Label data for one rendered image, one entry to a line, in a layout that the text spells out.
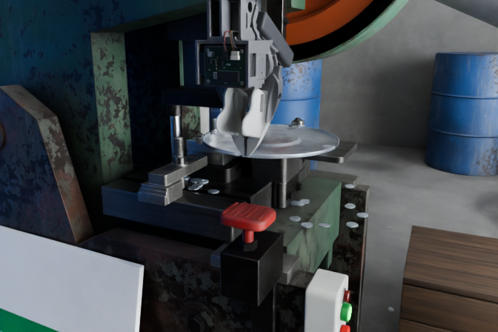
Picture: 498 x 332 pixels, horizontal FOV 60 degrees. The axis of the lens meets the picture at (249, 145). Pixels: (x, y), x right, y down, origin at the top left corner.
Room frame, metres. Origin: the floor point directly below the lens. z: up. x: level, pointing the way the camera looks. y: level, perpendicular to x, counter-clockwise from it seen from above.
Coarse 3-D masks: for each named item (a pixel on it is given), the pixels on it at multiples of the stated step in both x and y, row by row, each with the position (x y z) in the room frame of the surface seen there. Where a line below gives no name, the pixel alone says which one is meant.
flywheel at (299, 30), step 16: (320, 0) 1.24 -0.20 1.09; (336, 0) 1.21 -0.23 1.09; (352, 0) 1.17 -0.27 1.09; (368, 0) 1.15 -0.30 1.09; (288, 16) 1.28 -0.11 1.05; (304, 16) 1.25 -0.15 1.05; (320, 16) 1.20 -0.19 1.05; (336, 16) 1.19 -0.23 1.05; (352, 16) 1.17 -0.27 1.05; (288, 32) 1.24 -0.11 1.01; (304, 32) 1.22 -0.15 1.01; (320, 32) 1.20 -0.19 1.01; (336, 32) 1.22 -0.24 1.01
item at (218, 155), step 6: (210, 132) 0.99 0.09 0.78; (192, 138) 0.93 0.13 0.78; (192, 144) 0.90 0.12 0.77; (192, 150) 0.91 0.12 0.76; (198, 150) 0.90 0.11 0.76; (204, 150) 0.89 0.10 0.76; (210, 150) 0.89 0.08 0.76; (210, 156) 0.89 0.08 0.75; (216, 156) 0.88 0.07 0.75; (222, 156) 0.87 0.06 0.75; (228, 156) 0.90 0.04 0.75; (234, 156) 0.92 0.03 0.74; (210, 162) 0.89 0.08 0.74; (216, 162) 0.88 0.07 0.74; (222, 162) 0.87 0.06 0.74
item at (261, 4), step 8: (264, 0) 0.97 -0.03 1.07; (264, 8) 0.98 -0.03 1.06; (184, 48) 0.91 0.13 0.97; (192, 48) 0.90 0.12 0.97; (184, 56) 0.91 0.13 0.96; (192, 56) 0.90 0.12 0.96; (200, 56) 0.89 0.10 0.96; (184, 64) 0.91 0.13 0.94; (192, 64) 0.90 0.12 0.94; (200, 64) 0.89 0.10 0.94; (184, 72) 0.91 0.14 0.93; (192, 72) 0.90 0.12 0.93; (200, 72) 0.89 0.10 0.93; (184, 80) 0.91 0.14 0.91; (192, 80) 0.90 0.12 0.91; (184, 88) 0.91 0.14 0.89; (192, 88) 0.90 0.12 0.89; (200, 88) 0.89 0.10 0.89; (208, 88) 0.89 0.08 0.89; (240, 88) 0.87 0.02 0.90
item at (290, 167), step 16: (352, 144) 0.88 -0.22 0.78; (256, 160) 0.87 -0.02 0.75; (272, 160) 0.85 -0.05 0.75; (288, 160) 0.86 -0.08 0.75; (320, 160) 0.79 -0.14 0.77; (336, 160) 0.78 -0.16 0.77; (256, 176) 0.87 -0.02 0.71; (272, 176) 0.85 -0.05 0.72; (288, 176) 0.86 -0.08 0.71; (288, 192) 0.85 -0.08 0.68
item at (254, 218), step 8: (232, 208) 0.58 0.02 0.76; (240, 208) 0.58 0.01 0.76; (248, 208) 0.57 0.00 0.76; (256, 208) 0.57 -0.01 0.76; (264, 208) 0.57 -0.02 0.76; (272, 208) 0.58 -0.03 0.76; (224, 216) 0.55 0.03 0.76; (232, 216) 0.55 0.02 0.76; (240, 216) 0.55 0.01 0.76; (248, 216) 0.55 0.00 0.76; (256, 216) 0.55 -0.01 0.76; (264, 216) 0.55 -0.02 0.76; (272, 216) 0.55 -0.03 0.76; (224, 224) 0.55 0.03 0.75; (232, 224) 0.54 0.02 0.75; (240, 224) 0.54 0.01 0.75; (248, 224) 0.53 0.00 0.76; (256, 224) 0.53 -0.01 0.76; (264, 224) 0.53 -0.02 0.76; (248, 232) 0.56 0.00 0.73; (248, 240) 0.56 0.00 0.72
